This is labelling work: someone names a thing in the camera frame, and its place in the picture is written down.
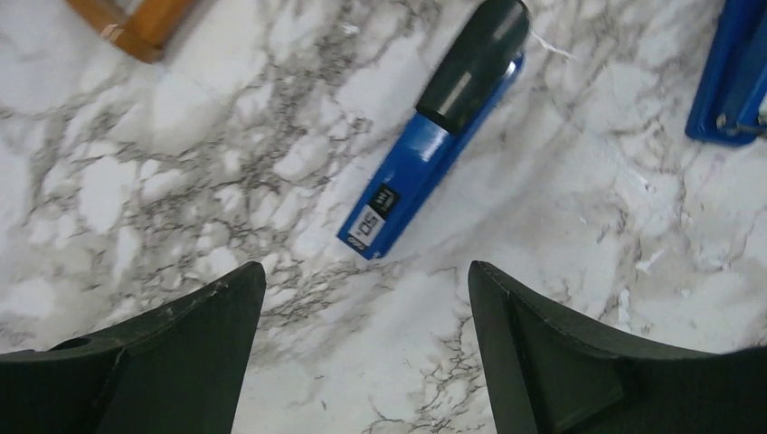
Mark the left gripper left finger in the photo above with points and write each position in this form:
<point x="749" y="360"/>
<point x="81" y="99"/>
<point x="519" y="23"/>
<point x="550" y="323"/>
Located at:
<point x="177" y="368"/>

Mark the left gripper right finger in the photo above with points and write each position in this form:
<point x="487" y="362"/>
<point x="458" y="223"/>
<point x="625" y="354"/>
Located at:
<point x="551" y="369"/>

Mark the orange wooden shelf rack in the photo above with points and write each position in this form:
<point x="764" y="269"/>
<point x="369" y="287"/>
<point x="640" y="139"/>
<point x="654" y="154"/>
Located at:
<point x="143" y="33"/>

